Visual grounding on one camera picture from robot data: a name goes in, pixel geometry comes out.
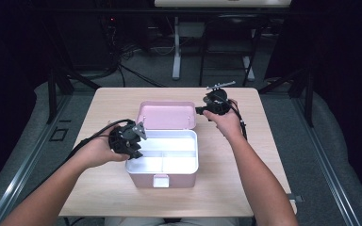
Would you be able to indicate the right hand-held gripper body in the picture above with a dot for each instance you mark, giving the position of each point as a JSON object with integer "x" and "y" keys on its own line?
{"x": 218, "y": 102}

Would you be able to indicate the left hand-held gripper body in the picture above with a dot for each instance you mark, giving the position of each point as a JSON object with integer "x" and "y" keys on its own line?
{"x": 124, "y": 139}

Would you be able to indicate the pink storage box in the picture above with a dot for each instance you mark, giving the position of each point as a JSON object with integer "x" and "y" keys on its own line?
{"x": 166, "y": 116}

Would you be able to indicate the white divided tray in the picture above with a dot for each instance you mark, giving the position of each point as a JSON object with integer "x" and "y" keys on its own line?
{"x": 179, "y": 163}

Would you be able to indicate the person's right hand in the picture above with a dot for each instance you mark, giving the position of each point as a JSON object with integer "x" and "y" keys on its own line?
{"x": 229, "y": 124}

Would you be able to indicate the person's left hand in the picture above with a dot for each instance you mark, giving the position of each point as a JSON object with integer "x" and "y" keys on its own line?
{"x": 97, "y": 152}

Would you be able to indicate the white desk leg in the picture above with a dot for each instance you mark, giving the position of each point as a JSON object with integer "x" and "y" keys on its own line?
{"x": 249, "y": 69}
{"x": 176, "y": 53}

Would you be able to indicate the black metal stand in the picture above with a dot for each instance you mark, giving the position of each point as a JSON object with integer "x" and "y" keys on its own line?
{"x": 309, "y": 97}
{"x": 52, "y": 94}

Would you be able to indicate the white background desk top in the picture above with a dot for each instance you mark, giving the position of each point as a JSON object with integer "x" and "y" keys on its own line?
{"x": 221, "y": 3}

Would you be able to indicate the black metal stool frame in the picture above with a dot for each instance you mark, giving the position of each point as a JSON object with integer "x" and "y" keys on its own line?
{"x": 231, "y": 44}

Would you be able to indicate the grey metal table bracket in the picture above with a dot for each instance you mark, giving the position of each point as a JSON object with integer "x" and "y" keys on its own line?
{"x": 297, "y": 198}

